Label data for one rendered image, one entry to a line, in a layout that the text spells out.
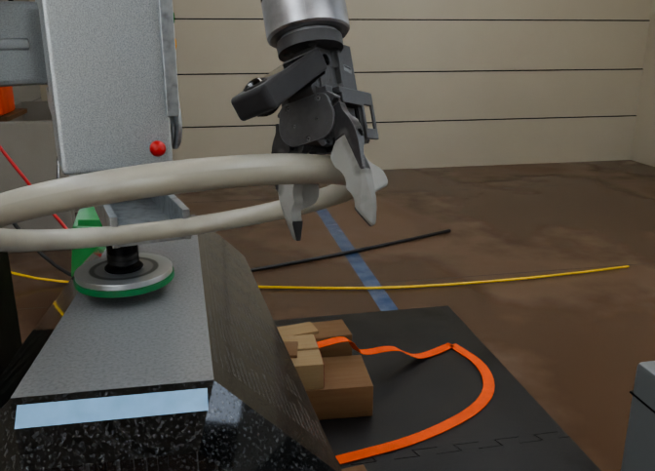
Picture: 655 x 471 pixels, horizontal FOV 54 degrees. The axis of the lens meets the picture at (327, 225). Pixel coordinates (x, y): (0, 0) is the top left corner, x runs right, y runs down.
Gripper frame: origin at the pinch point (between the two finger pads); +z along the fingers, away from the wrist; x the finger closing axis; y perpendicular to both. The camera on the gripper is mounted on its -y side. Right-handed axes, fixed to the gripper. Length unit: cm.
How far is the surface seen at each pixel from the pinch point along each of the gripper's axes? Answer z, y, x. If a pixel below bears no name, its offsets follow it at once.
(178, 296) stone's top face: 5, 42, 76
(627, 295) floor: 45, 323, 46
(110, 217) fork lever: -8.4, 5.4, 44.0
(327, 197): -5.5, 19.6, 13.7
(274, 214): -5.2, 21.5, 25.6
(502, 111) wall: -129, 605, 196
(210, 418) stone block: 26, 20, 45
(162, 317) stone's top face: 9, 33, 71
